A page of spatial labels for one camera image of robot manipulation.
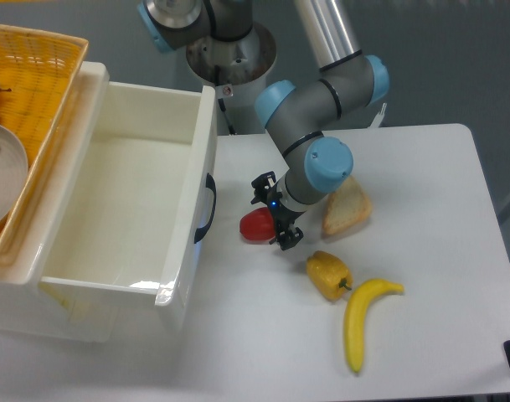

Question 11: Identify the yellow woven basket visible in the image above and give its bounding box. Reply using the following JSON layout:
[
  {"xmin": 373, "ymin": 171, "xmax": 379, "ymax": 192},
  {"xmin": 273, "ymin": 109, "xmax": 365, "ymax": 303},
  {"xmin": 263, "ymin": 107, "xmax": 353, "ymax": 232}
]
[{"xmin": 0, "ymin": 24, "xmax": 89, "ymax": 256}]

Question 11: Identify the black drawer handle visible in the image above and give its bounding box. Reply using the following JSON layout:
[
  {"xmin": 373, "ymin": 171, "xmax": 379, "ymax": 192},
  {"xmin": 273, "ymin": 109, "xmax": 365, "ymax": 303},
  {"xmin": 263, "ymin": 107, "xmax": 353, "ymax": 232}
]
[{"xmin": 193, "ymin": 173, "xmax": 217, "ymax": 244}]

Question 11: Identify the black cable on pedestal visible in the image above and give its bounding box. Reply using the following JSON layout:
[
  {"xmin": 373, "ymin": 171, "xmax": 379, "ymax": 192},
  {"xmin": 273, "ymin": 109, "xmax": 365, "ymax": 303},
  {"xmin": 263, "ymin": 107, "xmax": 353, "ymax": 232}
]
[{"xmin": 214, "ymin": 64, "xmax": 238, "ymax": 136}]

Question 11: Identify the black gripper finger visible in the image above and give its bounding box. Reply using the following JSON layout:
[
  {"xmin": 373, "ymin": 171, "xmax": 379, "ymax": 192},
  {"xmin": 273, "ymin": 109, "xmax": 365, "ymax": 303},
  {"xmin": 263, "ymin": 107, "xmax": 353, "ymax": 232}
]
[
  {"xmin": 250, "ymin": 171, "xmax": 276, "ymax": 204},
  {"xmin": 269, "ymin": 225, "xmax": 303, "ymax": 251}
]

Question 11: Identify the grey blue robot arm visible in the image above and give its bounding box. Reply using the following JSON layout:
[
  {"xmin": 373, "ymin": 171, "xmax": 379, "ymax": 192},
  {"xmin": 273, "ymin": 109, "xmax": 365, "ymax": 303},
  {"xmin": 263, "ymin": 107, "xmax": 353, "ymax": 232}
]
[{"xmin": 137, "ymin": 1, "xmax": 389, "ymax": 250}]

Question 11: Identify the white mounting bracket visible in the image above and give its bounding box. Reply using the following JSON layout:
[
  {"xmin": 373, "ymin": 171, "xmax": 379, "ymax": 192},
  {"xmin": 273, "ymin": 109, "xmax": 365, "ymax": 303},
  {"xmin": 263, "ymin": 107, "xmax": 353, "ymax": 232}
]
[{"xmin": 369, "ymin": 102, "xmax": 387, "ymax": 129}]

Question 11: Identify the red bell pepper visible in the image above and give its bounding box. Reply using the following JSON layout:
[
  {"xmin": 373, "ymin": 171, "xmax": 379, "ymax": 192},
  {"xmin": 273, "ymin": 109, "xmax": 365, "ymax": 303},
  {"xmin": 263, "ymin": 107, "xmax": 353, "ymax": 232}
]
[{"xmin": 240, "ymin": 207, "xmax": 275, "ymax": 242}]

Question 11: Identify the grey plate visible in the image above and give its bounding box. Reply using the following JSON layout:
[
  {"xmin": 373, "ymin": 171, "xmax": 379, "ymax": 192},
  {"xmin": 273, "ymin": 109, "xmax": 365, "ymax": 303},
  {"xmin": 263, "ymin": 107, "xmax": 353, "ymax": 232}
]
[{"xmin": 0, "ymin": 125, "xmax": 28, "ymax": 223}]

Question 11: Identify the yellow banana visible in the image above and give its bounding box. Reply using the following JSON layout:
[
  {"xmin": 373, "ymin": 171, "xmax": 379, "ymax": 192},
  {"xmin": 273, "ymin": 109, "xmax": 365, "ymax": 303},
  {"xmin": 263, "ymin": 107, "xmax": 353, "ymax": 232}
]
[{"xmin": 343, "ymin": 278, "xmax": 404, "ymax": 374}]

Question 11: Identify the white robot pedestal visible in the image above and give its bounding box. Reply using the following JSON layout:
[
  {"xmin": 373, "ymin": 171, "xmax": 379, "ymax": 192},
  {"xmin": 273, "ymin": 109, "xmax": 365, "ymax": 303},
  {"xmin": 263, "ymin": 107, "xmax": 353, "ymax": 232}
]
[{"xmin": 186, "ymin": 22, "xmax": 276, "ymax": 135}]

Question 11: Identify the white open drawer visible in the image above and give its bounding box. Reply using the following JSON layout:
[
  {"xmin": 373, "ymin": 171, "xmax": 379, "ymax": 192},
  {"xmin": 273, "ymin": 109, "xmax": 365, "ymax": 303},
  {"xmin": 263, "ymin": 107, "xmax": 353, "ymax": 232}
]
[{"xmin": 42, "ymin": 83, "xmax": 217, "ymax": 332}]

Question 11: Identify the white drawer cabinet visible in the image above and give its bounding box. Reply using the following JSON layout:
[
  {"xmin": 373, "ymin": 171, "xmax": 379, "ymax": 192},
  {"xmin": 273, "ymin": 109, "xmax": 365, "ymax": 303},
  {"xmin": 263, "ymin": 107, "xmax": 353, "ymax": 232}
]
[{"xmin": 0, "ymin": 62, "xmax": 117, "ymax": 343}]

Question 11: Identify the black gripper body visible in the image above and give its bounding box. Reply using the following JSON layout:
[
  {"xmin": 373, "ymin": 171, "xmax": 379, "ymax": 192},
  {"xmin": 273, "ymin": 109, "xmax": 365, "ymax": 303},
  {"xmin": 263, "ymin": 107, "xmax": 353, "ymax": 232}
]
[{"xmin": 267, "ymin": 179, "xmax": 307, "ymax": 235}]

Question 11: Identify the yellow bell pepper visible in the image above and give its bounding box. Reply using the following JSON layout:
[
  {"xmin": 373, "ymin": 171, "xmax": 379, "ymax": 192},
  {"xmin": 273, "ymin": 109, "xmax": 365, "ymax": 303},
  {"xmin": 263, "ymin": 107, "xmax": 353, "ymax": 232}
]
[{"xmin": 306, "ymin": 250, "xmax": 353, "ymax": 302}]

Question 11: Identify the triangular toast slice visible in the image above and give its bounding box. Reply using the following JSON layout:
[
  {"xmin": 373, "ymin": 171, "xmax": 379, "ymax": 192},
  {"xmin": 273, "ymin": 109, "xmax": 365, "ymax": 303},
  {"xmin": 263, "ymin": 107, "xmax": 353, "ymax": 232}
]
[{"xmin": 322, "ymin": 176, "xmax": 373, "ymax": 235}]

